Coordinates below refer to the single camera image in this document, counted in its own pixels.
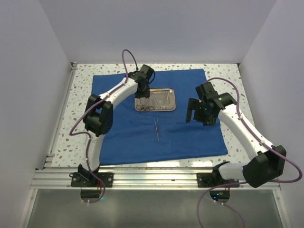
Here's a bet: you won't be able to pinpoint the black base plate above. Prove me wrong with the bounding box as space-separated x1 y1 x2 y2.
69 172 114 188
196 173 239 188

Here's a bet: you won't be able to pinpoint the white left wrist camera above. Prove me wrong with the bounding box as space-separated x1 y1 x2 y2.
139 64 154 80

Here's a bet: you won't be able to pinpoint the stainless steel tray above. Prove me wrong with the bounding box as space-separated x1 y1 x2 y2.
134 88 176 112

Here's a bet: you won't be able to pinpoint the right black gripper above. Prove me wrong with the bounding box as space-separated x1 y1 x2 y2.
186 97 216 126

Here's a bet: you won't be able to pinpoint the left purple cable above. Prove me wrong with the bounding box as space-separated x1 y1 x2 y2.
69 49 140 204

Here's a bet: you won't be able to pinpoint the aluminium mounting rail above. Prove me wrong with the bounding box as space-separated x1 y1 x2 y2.
30 166 281 190

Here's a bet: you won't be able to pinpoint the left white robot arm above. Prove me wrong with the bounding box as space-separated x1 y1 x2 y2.
75 67 155 187

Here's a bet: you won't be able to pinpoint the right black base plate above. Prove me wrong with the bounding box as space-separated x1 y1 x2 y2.
196 173 239 188

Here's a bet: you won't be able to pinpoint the blue surgical cloth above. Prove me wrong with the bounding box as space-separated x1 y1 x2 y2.
100 69 228 165

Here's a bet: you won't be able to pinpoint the steel scissors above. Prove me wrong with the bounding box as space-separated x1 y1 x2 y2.
140 97 149 111

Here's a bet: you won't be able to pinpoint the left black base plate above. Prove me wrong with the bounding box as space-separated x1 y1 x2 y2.
69 172 114 188

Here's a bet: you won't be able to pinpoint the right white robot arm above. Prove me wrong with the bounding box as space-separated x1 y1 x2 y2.
186 93 286 188

